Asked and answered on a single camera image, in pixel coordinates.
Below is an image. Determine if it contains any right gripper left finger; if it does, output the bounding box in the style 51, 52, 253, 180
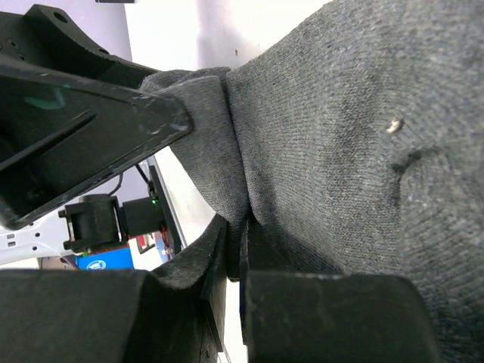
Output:
150, 215, 230, 356

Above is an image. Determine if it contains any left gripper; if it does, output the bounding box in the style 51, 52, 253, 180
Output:
1, 5, 193, 230

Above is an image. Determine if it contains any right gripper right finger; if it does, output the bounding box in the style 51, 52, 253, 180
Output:
240, 219, 300, 280

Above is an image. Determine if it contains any grey sock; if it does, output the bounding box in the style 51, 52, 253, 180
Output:
141, 1, 483, 362

